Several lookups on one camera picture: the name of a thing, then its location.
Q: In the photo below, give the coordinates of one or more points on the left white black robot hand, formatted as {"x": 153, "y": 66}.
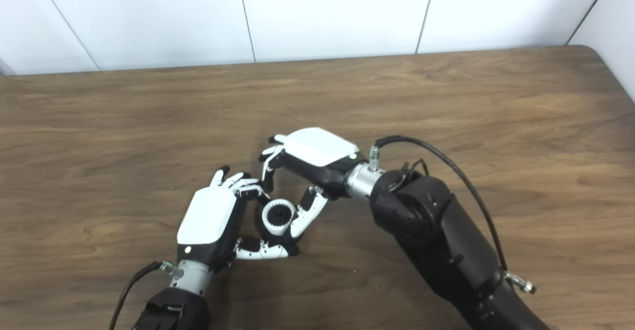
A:
{"x": 208, "y": 216}

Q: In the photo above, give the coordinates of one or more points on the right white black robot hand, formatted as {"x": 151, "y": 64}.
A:
{"x": 317, "y": 146}

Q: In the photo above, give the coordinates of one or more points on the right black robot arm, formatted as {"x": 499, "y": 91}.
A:
{"x": 436, "y": 230}

